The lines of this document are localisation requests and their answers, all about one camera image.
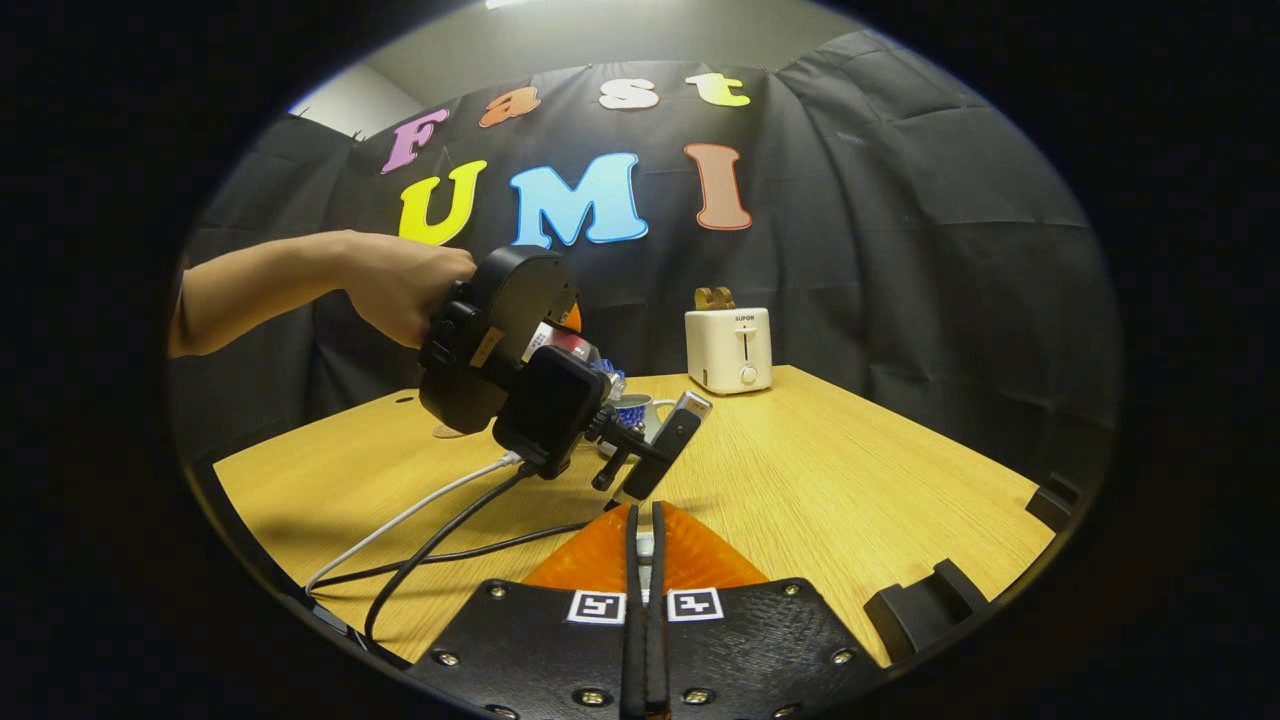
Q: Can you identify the white cable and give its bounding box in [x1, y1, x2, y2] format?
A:
[305, 452, 526, 593]

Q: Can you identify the black cable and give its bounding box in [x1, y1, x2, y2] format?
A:
[365, 465, 536, 641]
[310, 520, 593, 591]

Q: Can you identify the white blue-patterned teacup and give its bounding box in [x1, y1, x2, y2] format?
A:
[598, 393, 683, 459]

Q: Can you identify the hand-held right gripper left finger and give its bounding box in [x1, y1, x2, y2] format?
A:
[410, 503, 646, 720]

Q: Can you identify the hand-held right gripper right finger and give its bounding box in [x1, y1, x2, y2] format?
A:
[648, 501, 886, 720]

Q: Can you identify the white toaster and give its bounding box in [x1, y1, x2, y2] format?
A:
[685, 307, 774, 396]

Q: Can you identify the black backdrop cloth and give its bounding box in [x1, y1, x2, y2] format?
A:
[170, 30, 1121, 481]

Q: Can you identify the black bracket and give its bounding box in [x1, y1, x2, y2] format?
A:
[865, 560, 991, 663]
[1025, 473, 1083, 533]

